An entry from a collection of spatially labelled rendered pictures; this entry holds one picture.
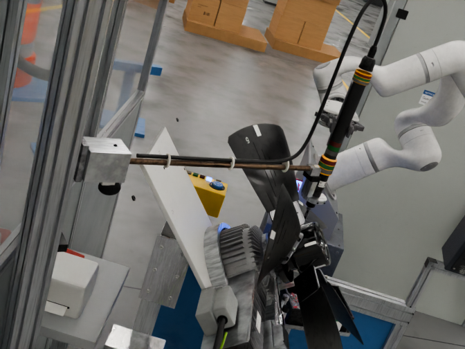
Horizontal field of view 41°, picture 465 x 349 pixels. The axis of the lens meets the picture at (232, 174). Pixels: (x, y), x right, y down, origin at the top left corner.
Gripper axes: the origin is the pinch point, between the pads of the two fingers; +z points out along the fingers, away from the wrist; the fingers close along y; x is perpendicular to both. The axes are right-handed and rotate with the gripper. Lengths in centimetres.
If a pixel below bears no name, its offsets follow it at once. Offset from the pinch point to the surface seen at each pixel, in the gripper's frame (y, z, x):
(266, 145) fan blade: 16.5, -1.7, -11.4
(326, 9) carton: -65, -819, -70
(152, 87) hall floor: 108, -438, -149
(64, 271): 56, 20, -54
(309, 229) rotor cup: -0.3, 11.1, -25.0
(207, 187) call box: 28, -33, -43
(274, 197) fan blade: 10.5, 6.4, -21.7
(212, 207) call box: 24, -31, -49
